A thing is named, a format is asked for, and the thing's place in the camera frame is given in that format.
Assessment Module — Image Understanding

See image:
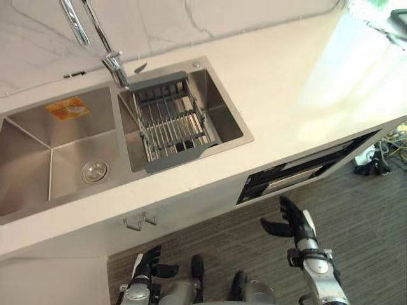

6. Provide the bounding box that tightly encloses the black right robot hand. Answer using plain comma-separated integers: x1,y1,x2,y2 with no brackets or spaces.
259,195,317,252

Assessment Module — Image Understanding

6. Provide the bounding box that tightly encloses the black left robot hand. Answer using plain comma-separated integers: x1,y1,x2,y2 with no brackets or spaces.
131,244,181,288

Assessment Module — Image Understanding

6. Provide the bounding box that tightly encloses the black built-in dishwasher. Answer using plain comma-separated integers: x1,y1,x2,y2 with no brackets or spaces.
236,129,382,206

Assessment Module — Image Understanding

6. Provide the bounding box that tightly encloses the round steel sink strainer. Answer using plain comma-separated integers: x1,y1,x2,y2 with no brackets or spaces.
80,160,109,184

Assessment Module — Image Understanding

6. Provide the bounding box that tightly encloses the stainless steel double sink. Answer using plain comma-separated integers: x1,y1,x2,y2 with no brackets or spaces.
0,56,256,226

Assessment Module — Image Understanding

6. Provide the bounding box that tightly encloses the grey sink drain rack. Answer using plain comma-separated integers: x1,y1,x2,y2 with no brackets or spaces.
128,71,219,174

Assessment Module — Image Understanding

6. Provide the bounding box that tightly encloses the dark left robot foot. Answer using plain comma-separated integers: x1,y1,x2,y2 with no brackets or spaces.
190,254,205,282

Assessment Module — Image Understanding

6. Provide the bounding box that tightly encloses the dark robot foot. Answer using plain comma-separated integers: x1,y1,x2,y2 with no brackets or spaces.
190,254,205,282
233,270,248,292

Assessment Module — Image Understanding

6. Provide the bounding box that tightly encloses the dark right robot foot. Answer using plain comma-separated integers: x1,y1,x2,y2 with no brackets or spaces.
233,270,248,292

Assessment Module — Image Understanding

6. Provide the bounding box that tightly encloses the orange sticker label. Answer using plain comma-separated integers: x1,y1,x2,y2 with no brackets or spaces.
44,97,91,121

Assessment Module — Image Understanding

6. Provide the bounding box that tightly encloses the chrome gooseneck kitchen faucet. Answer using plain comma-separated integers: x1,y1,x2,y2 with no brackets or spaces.
59,0,130,88

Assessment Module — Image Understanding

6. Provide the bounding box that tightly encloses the dark green object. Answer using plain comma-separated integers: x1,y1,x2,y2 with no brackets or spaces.
365,8,407,51

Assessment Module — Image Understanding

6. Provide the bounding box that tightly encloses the tangle of floor cables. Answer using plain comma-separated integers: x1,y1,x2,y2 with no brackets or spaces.
352,122,407,176

